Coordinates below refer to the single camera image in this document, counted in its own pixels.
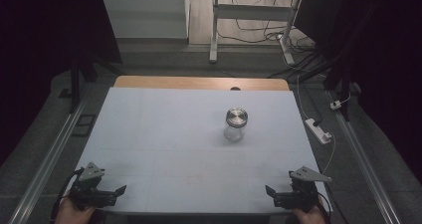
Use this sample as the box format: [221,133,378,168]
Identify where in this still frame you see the clear glass jar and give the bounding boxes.
[223,123,246,143]

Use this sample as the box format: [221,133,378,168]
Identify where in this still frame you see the thin white cable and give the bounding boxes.
[321,131,337,176]

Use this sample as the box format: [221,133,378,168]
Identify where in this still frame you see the person's left hand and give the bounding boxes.
[54,196,98,224]

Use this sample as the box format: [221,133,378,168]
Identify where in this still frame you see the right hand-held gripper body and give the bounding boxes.
[273,165,333,214]

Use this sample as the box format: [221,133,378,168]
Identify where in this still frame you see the black curtain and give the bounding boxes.
[293,0,422,185]
[0,0,123,167]

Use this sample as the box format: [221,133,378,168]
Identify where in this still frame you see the white desk frame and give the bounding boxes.
[208,0,304,66]

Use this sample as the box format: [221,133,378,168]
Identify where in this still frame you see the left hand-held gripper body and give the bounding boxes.
[69,161,117,211]

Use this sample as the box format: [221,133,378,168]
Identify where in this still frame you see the black floor cables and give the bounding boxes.
[217,0,327,81]

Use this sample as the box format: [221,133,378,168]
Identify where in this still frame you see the black metal stand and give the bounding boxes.
[59,53,117,114]
[292,48,354,122]

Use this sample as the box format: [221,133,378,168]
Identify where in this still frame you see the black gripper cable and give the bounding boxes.
[49,169,84,224]
[316,191,333,216]

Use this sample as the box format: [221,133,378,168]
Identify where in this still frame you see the pale blue table mat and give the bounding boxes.
[74,87,333,216]

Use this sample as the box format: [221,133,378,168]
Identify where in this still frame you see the white power strip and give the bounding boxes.
[305,117,333,145]

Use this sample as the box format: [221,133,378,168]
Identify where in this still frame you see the person's right hand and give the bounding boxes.
[291,203,328,224]

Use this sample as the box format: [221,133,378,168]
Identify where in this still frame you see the wooden table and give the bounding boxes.
[112,75,291,92]

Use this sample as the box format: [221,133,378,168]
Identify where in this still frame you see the silver metal jar lid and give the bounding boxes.
[225,107,249,129]

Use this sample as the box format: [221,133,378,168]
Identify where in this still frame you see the aluminium floor rail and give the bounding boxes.
[7,93,93,224]
[332,109,403,224]

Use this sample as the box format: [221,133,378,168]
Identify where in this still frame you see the white cabinet panel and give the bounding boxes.
[100,0,191,40]

